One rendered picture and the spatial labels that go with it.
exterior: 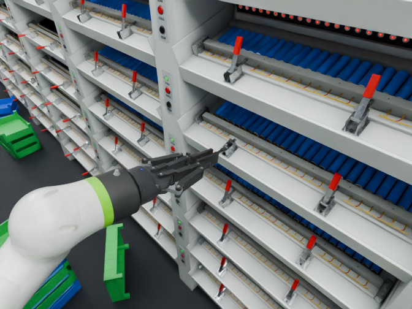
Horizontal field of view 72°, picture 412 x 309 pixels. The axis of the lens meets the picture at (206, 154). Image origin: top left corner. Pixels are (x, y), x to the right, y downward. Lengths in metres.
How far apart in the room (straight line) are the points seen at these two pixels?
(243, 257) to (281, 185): 0.40
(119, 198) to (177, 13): 0.42
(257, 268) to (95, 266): 0.98
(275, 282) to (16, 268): 0.69
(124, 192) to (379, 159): 0.42
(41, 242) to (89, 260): 1.28
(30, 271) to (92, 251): 1.19
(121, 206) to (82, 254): 1.28
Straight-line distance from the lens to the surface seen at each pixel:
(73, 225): 0.50
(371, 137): 0.52
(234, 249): 1.02
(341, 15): 0.48
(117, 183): 0.52
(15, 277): 0.60
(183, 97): 0.78
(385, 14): 0.46
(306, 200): 0.66
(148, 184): 0.55
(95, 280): 1.68
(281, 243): 0.82
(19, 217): 0.49
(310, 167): 0.67
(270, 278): 0.98
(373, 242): 0.64
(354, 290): 0.80
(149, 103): 0.98
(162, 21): 0.74
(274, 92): 0.59
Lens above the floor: 1.40
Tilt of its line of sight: 38 degrees down
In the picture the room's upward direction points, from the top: straight up
